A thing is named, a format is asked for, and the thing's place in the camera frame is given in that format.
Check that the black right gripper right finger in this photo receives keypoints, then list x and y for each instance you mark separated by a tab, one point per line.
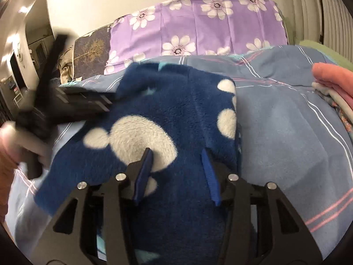
262	225

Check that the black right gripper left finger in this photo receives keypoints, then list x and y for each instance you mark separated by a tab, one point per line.
88	226

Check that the navy fleece star garment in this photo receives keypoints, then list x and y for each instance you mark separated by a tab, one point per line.
165	143

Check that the white gloved left hand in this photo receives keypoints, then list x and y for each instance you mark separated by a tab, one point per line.
14	143

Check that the beige cloth beside pillow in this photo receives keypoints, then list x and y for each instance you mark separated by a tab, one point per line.
65	66

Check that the dark brown tree-print pillow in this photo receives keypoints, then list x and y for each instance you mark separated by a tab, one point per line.
91	52

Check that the blue plaid bed blanket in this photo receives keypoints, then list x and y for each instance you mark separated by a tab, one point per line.
258	113

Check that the folded floral garment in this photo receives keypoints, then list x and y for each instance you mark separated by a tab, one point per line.
343	117

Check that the folded grey garment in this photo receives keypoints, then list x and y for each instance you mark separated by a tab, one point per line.
342	98

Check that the folded pink garment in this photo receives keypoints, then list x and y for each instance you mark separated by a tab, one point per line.
335	77

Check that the purple floral pillow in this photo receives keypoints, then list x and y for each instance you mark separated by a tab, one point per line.
194	27

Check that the green bed sheet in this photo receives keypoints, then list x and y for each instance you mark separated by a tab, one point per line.
331	54

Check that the beige window curtain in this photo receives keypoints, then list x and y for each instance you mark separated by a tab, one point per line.
328	22

